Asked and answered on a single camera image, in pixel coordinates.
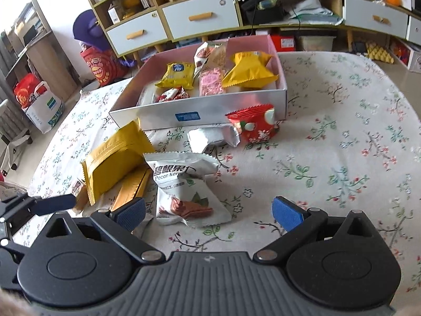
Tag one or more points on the small brown biscuit packet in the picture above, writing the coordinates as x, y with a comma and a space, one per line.
80, 197

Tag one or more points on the large yellow oval-label snack packet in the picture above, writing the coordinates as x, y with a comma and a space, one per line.
250, 72

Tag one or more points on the clear white cake packet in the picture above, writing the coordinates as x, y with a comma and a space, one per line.
148, 93

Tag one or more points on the white green small box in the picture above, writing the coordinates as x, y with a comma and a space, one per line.
114, 14

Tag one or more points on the clear storage box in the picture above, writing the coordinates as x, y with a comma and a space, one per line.
315, 42

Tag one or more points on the silver snack packet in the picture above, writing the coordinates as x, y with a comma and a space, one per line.
213, 136

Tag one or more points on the white chair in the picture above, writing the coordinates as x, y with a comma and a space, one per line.
13, 128

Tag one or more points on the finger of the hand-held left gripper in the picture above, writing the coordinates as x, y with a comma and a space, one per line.
54, 203

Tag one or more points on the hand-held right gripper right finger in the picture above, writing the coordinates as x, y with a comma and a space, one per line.
286, 214

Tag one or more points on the red shopping bag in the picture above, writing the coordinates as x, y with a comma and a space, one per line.
26, 89

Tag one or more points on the small red snack packet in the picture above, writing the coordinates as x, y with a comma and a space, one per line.
171, 94

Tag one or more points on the plain yellow snack packet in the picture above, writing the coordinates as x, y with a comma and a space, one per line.
111, 161

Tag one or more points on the yellow blue-label snack packet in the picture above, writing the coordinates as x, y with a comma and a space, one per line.
177, 74

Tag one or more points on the black storage bin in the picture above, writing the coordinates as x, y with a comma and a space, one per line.
263, 11

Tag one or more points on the white shopping bag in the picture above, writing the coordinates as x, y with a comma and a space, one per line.
44, 112

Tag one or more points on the black device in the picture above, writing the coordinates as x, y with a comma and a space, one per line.
359, 47

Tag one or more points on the floral tablecloth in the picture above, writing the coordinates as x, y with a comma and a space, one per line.
329, 138

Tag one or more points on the clear wafer packet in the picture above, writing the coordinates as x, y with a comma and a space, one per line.
218, 56

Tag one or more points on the white box red print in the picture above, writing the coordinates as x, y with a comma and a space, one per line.
408, 54

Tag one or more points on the red gift bag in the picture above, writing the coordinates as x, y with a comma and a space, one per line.
103, 67

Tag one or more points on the pile of folded papers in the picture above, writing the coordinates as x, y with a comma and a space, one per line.
312, 10

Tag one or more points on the wooden cabinet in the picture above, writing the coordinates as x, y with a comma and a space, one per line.
338, 10

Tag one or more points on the orange biscuit packet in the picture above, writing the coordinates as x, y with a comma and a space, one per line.
131, 187

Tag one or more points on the pink snack packet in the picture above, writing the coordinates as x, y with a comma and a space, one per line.
212, 82

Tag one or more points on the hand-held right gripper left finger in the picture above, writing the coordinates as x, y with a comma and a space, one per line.
131, 212

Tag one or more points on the yellow foam block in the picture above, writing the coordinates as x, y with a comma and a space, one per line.
380, 52

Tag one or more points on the pink white cardboard box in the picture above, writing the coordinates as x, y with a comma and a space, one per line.
210, 115

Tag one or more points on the purple hat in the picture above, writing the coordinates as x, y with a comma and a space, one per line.
90, 28

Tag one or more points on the wooden bookshelf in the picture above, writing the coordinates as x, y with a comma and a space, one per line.
46, 59

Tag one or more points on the yellow toy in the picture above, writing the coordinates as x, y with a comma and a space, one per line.
131, 5

